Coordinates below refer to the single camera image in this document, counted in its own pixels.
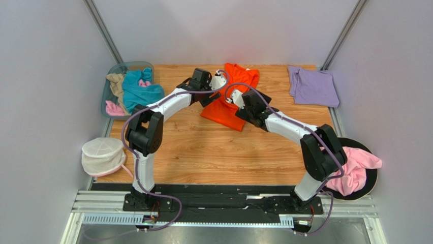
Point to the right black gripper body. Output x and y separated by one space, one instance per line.
244 113

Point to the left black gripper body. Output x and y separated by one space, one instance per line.
205 99

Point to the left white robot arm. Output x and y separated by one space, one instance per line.
143 131

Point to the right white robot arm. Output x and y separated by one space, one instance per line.
322 153

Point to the folded lavender t shirt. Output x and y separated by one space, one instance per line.
312 87

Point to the teal t shirt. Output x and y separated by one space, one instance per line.
138 89

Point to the beige t shirt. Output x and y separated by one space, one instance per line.
116 81

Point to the grey plastic laundry basket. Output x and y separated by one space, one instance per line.
122 68

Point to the pink garment in basket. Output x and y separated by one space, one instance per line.
113 109

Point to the white mesh bag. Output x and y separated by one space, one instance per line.
103 156

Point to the pink t shirt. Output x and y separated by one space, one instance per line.
355 174

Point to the round black tray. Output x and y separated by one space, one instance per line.
372 174

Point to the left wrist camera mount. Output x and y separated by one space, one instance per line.
219 80

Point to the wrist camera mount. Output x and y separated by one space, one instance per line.
236 99
219 80

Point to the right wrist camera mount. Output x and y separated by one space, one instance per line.
236 99

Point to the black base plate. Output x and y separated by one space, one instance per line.
225 204

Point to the aluminium frame rail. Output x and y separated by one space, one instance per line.
107 207

